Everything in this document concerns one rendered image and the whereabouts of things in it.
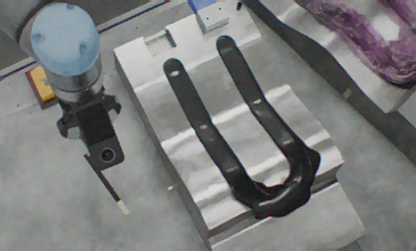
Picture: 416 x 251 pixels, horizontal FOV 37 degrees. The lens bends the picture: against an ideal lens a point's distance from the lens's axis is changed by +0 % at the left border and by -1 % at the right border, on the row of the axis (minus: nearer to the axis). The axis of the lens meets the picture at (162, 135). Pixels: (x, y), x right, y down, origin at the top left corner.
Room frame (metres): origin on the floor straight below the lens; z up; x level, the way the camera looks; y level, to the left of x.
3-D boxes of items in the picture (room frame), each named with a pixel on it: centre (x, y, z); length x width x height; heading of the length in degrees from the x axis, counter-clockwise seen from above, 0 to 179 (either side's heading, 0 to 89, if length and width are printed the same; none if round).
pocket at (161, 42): (0.48, 0.03, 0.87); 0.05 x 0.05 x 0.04; 33
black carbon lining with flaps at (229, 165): (0.33, -0.14, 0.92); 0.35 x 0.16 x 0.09; 33
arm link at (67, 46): (0.29, 0.13, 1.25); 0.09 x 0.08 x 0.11; 53
